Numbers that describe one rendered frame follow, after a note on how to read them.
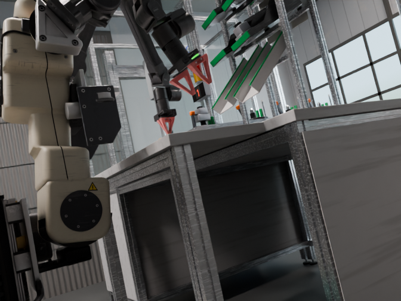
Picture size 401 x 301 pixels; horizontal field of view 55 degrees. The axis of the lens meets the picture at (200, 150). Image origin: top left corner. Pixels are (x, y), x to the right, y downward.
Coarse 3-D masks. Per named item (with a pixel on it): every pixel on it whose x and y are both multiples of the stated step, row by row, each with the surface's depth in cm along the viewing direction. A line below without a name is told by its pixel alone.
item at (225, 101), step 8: (256, 48) 149; (256, 56) 148; (240, 64) 160; (248, 64) 146; (240, 72) 145; (232, 80) 157; (240, 80) 144; (224, 88) 155; (232, 88) 142; (224, 96) 155; (232, 96) 142; (216, 104) 153; (224, 104) 154; (232, 104) 141
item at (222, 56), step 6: (258, 12) 153; (234, 36) 162; (258, 36) 162; (234, 42) 146; (228, 48) 145; (240, 48) 159; (222, 54) 146; (228, 54) 148; (216, 60) 151; (222, 60) 154
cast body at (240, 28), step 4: (236, 24) 137; (240, 24) 137; (244, 24) 137; (248, 24) 138; (236, 28) 137; (240, 28) 136; (244, 28) 137; (248, 28) 138; (236, 32) 139; (240, 32) 137; (244, 32) 136; (236, 36) 140; (240, 36) 136; (236, 40) 139
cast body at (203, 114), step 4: (200, 108) 178; (204, 108) 179; (196, 112) 180; (200, 112) 178; (204, 112) 179; (196, 116) 178; (200, 116) 177; (204, 116) 178; (208, 116) 180; (196, 120) 179; (200, 120) 177; (204, 120) 179; (208, 120) 181
